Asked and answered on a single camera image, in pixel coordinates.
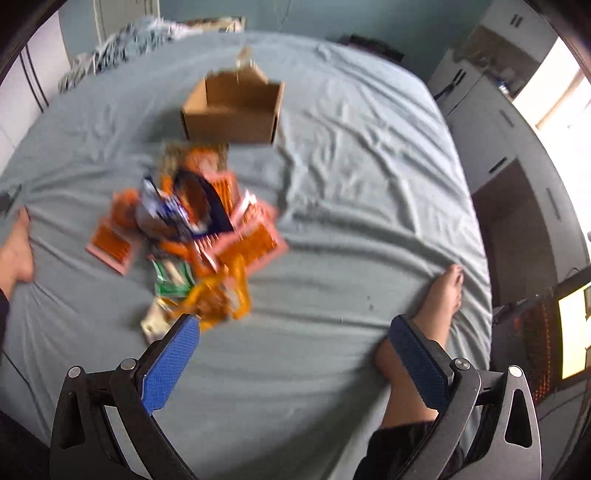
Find brown cardboard box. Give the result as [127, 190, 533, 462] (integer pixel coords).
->
[181, 65, 284, 145]

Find backlit keyboard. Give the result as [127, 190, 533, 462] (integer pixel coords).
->
[519, 295, 561, 407]

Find pile of small orange packets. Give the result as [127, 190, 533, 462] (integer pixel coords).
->
[85, 145, 289, 278]

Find dark blue snack packet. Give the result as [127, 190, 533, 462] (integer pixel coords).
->
[174, 168, 235, 234]

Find beige storage box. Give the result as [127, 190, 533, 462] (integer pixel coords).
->
[185, 16, 247, 34]

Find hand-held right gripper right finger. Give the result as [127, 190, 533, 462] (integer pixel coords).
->
[389, 315, 542, 480]

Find pile of clothes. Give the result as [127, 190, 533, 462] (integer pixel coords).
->
[58, 16, 185, 95]

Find amber clear snack packet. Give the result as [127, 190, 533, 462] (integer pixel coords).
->
[178, 254, 252, 330]

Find black shorts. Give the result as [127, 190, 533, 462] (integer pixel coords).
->
[353, 418, 467, 480]

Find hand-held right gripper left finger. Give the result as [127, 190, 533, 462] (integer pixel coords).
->
[50, 314, 201, 480]

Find bed with grey-blue sheet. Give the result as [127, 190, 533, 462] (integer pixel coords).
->
[0, 30, 492, 480]

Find white cabinet unit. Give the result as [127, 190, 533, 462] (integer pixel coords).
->
[427, 0, 591, 287]

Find green snack packet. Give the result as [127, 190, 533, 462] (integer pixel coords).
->
[154, 258, 197, 298]

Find blue white snack packet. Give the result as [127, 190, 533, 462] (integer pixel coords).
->
[136, 178, 208, 241]

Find window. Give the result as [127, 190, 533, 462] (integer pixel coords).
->
[512, 37, 591, 195]

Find large gold-bordered snack packet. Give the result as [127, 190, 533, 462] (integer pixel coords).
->
[159, 143, 230, 185]

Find white door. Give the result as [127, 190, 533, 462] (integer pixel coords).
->
[92, 0, 162, 41]

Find white wardrobe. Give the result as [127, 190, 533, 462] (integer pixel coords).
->
[0, 11, 63, 160]

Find computer monitor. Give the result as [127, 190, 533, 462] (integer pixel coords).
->
[551, 277, 591, 381]

